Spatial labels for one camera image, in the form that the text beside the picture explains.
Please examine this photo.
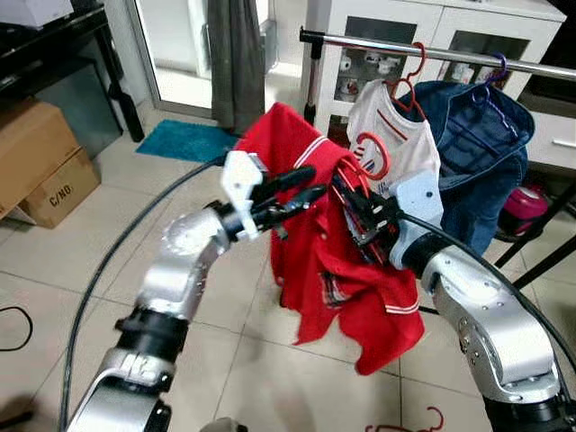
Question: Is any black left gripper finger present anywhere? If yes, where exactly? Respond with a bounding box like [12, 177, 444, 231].
[270, 184, 330, 230]
[266, 166, 318, 197]

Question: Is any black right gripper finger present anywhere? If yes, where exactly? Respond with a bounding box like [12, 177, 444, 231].
[333, 173, 372, 217]
[346, 229, 383, 268]

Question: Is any red plastic hanger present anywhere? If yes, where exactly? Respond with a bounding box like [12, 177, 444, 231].
[328, 132, 391, 268]
[363, 406, 447, 432]
[385, 41, 431, 123]

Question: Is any purple plastic hanger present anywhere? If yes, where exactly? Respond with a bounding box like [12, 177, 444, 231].
[470, 54, 525, 138]

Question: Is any white popsicle print shirt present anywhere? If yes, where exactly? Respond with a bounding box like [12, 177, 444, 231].
[346, 79, 442, 201]

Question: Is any teal floor mat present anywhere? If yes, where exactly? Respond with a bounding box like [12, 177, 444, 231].
[135, 120, 242, 165]

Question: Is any blue denim garment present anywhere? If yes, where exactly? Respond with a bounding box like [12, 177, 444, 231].
[416, 81, 536, 256]

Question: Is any grey curtain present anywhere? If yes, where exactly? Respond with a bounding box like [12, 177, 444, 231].
[205, 0, 268, 136]

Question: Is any pink vacuum cleaner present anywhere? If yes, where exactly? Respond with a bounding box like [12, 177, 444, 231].
[498, 184, 550, 239]

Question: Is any black chrome clothes rack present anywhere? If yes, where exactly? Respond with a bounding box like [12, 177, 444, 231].
[299, 27, 576, 127]

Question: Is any white framed glass door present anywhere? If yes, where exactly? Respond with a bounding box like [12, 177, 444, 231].
[129, 0, 307, 118]

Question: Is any small printed cardboard box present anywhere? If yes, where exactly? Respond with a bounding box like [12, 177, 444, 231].
[18, 147, 102, 230]

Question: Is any large cardboard box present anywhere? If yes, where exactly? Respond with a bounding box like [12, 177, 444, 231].
[0, 97, 84, 220]

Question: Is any black desk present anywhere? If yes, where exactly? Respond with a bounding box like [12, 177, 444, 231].
[0, 0, 147, 145]

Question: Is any white box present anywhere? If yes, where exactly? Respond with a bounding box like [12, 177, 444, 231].
[0, 0, 75, 28]

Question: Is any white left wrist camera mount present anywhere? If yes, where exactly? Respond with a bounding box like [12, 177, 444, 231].
[221, 151, 268, 239]

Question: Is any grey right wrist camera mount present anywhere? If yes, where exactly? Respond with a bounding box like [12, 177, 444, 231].
[390, 171, 445, 253]

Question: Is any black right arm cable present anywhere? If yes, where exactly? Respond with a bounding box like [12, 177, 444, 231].
[399, 211, 576, 372]

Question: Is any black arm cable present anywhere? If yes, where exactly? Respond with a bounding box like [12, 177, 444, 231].
[57, 155, 230, 432]
[399, 211, 576, 372]

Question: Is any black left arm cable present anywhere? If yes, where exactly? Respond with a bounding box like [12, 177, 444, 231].
[57, 155, 230, 432]

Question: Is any thin black floor cable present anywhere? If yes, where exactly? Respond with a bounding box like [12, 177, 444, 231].
[0, 304, 34, 354]

